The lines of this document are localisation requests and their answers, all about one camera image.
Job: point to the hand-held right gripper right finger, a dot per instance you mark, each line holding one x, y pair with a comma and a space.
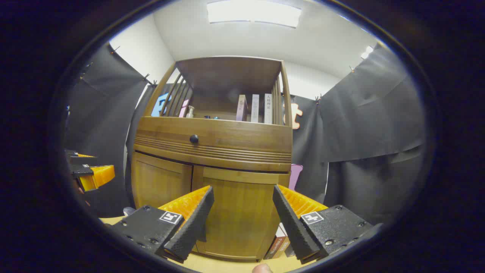
293, 223

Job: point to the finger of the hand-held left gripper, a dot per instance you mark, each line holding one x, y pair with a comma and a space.
100, 175
77, 159

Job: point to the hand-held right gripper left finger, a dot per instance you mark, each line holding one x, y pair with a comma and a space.
193, 223

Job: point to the wooden cabinet door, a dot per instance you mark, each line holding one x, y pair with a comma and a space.
242, 212
159, 182

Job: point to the wooden double-door shoe cabinet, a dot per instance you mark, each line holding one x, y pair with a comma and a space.
227, 76

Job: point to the dark blue book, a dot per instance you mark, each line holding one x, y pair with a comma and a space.
285, 242

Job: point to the brown book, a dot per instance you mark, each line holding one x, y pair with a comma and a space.
273, 246

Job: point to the black drawer knob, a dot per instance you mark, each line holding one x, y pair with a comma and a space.
194, 139

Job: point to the wooden ribbed drawer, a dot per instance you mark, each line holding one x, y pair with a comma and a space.
235, 136

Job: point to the small cream bottle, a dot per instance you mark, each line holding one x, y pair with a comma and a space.
190, 112

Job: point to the pale book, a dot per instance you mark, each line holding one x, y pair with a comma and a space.
255, 109

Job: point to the small ceiling light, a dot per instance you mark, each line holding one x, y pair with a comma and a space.
366, 52

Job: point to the ceiling light panel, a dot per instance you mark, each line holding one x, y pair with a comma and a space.
254, 13

